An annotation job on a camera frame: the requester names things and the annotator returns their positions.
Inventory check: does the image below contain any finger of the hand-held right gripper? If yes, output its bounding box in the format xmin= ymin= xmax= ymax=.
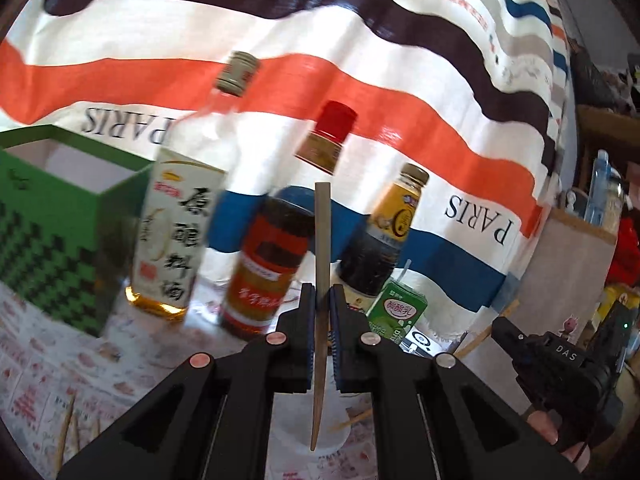
xmin=491 ymin=316 xmax=532 ymax=366

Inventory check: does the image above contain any green drink carton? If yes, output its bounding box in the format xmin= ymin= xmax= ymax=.
xmin=366 ymin=259 xmax=430 ymax=347

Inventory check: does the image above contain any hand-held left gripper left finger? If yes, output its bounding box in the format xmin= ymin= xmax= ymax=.
xmin=57 ymin=284 xmax=317 ymax=480

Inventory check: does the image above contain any beige wooden cabinet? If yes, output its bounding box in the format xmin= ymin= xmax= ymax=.
xmin=520 ymin=205 xmax=621 ymax=333

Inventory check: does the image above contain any red-capped dark sauce bottle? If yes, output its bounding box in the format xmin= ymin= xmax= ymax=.
xmin=218 ymin=101 xmax=358 ymax=339

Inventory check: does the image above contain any pink printed tablecloth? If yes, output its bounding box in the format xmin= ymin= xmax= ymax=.
xmin=0 ymin=280 xmax=481 ymax=480

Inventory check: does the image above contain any striped cloth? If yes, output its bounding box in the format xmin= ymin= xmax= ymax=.
xmin=0 ymin=0 xmax=571 ymax=326

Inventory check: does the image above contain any white card with black ring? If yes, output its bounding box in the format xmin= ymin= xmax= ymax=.
xmin=402 ymin=327 xmax=442 ymax=357

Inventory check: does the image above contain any white plastic cup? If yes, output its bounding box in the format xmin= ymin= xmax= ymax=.
xmin=271 ymin=391 xmax=374 ymax=456

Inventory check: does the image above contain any person's right hand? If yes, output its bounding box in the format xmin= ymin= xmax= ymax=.
xmin=525 ymin=409 xmax=594 ymax=472

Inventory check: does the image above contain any green checkered box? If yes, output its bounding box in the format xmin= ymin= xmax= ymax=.
xmin=0 ymin=125 xmax=156 ymax=338

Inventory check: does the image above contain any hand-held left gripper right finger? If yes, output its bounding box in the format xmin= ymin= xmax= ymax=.
xmin=329 ymin=284 xmax=585 ymax=480

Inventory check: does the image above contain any clear cooking wine bottle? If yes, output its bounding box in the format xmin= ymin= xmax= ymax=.
xmin=125 ymin=51 xmax=261 ymax=323

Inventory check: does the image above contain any yellow-label soy sauce bottle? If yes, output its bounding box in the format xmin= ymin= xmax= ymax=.
xmin=336 ymin=162 xmax=430 ymax=311

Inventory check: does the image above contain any clear plastic water bottle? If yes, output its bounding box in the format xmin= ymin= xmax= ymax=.
xmin=585 ymin=150 xmax=623 ymax=233

